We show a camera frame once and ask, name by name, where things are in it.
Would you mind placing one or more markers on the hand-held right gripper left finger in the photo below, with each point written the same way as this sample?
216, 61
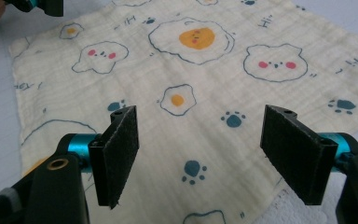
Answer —
115, 158

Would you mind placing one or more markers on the cream printed cloth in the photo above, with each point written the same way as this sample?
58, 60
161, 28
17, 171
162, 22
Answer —
199, 149

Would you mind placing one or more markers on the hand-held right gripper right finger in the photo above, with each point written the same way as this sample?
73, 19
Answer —
295, 155

